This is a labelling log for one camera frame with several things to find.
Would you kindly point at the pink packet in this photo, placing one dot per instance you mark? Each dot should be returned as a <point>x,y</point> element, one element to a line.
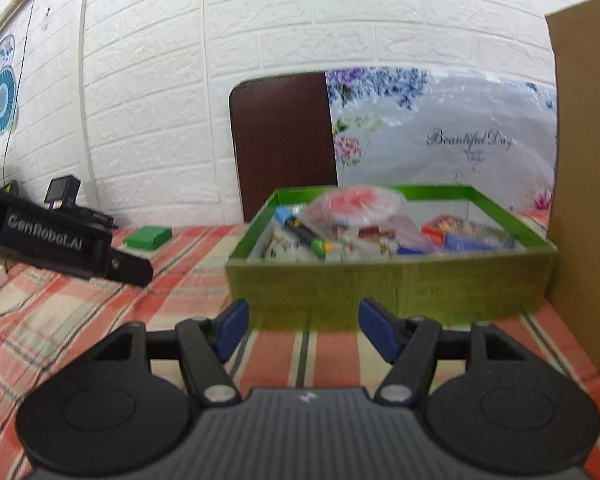
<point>352,205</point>

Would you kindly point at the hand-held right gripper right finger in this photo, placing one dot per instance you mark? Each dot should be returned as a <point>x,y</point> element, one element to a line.
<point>377,330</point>

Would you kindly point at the long blue box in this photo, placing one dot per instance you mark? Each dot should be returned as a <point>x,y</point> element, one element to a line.
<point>467,242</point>

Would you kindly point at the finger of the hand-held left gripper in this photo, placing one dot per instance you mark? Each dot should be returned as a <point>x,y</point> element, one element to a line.
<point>130,269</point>

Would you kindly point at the red plaid tablecloth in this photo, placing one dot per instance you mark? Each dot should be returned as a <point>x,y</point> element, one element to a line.
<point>40,310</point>

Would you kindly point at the floral plastic sheet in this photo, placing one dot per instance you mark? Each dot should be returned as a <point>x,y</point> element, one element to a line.
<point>430,160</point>

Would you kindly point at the blue fan wall poster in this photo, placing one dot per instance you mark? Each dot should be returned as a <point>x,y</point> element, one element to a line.
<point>1,95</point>

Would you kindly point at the small green box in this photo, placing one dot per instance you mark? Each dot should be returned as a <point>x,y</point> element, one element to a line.
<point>147,237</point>

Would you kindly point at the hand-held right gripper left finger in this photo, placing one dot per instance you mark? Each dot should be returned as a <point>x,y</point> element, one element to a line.
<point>232,332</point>

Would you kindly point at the large green cardboard box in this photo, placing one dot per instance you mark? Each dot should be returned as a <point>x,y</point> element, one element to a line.
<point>380,285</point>

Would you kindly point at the brown chair back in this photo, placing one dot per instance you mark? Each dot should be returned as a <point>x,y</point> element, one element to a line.
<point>285,150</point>

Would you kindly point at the blue capped marker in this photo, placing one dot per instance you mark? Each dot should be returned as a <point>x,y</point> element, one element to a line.
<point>300,229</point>

